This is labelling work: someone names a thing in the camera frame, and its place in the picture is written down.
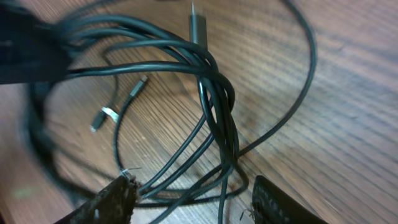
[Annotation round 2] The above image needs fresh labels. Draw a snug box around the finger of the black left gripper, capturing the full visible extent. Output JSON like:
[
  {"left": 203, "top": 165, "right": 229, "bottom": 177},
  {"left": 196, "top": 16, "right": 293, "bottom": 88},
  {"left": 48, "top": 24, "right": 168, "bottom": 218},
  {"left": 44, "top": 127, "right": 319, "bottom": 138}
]
[{"left": 1, "top": 6, "right": 72, "bottom": 84}]

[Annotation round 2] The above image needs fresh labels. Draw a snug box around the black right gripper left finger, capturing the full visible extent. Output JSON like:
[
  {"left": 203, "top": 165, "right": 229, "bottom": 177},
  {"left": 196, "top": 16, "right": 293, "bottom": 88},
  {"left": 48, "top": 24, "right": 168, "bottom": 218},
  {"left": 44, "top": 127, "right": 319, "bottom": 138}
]
[{"left": 54, "top": 167, "right": 140, "bottom": 224}]

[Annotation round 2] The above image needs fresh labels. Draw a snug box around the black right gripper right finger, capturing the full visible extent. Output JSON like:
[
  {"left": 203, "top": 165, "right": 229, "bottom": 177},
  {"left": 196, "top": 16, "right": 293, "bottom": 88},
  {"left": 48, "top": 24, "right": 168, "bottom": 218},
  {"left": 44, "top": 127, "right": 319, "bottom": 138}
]
[{"left": 239, "top": 175, "right": 327, "bottom": 224}]

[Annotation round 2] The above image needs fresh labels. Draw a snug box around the black cable bundle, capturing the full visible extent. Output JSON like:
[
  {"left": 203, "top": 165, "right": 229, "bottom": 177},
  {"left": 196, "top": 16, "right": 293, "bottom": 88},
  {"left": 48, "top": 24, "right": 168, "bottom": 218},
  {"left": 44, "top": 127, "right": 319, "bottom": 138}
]
[{"left": 26, "top": 0, "right": 317, "bottom": 224}]

